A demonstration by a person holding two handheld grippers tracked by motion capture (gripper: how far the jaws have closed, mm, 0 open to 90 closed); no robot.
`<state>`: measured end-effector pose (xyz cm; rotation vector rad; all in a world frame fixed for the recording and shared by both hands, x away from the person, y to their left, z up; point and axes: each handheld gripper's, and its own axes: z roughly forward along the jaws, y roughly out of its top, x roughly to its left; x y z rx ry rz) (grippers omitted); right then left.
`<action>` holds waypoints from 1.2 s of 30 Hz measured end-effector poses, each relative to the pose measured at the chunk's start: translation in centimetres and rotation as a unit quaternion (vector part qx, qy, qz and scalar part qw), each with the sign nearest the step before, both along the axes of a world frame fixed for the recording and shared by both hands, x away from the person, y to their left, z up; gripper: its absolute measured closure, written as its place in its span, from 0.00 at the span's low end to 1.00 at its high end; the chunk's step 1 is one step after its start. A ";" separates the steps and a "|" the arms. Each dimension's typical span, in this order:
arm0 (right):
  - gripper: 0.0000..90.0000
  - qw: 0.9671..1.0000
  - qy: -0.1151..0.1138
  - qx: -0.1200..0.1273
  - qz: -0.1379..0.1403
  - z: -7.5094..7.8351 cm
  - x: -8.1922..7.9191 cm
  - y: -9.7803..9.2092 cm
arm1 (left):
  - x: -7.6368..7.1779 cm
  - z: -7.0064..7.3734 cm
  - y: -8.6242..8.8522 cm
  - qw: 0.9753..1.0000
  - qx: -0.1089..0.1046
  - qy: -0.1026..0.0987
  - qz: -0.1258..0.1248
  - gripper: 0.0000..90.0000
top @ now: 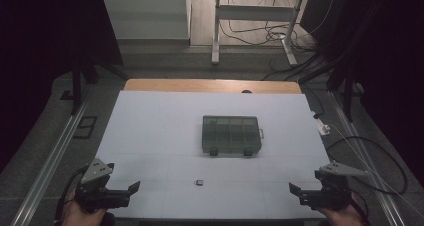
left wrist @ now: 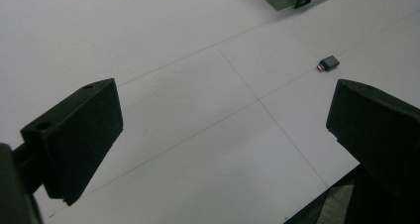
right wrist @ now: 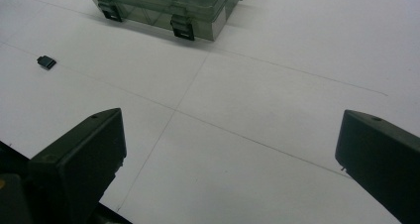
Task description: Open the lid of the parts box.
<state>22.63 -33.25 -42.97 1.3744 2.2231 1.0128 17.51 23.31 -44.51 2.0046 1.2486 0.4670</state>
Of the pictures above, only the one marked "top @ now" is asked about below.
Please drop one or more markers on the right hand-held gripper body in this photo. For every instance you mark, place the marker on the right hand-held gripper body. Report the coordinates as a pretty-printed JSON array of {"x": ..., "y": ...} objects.
[{"x": 330, "y": 197}]

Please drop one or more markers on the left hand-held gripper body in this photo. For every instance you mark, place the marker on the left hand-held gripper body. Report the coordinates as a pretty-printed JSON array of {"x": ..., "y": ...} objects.
[{"x": 100, "y": 196}]

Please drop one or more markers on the small black square part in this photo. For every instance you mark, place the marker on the small black square part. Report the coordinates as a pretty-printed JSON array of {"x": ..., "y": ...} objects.
[{"x": 199, "y": 182}]

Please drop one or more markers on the grey transparent compartment storage box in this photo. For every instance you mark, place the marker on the grey transparent compartment storage box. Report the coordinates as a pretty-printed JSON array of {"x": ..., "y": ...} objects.
[{"x": 231, "y": 134}]

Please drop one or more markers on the person's right hand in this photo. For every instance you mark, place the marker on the person's right hand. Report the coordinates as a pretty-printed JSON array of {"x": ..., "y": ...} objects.
[{"x": 346, "y": 217}]

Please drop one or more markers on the person's left hand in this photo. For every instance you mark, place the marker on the person's left hand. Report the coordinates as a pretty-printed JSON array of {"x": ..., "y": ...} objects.
[{"x": 83, "y": 217}]

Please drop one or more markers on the dark floor socket plate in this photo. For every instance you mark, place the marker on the dark floor socket plate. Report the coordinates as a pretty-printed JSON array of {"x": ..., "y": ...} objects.
[{"x": 85, "y": 127}]

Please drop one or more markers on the white foam board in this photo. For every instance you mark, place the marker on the white foam board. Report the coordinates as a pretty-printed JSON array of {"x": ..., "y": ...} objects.
[{"x": 160, "y": 129}]

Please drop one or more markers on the black metal stand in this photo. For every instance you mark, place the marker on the black metal stand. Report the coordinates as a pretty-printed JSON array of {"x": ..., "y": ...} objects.
[
  {"x": 76, "y": 86},
  {"x": 348, "y": 92}
]

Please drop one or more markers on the dark curtain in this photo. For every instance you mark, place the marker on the dark curtain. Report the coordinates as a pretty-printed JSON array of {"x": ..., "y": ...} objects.
[
  {"x": 33, "y": 52},
  {"x": 400, "y": 69}
]

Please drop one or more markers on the white cabinet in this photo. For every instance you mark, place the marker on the white cabinet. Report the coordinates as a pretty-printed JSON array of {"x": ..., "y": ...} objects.
[{"x": 146, "y": 16}]

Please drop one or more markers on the aluminium floor rail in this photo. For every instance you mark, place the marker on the aluminium floor rail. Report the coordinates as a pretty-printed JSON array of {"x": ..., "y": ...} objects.
[
  {"x": 53, "y": 162},
  {"x": 363, "y": 159}
]

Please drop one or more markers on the white desk frame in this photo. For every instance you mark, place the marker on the white desk frame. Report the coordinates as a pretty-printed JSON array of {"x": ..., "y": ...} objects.
[{"x": 253, "y": 12}]

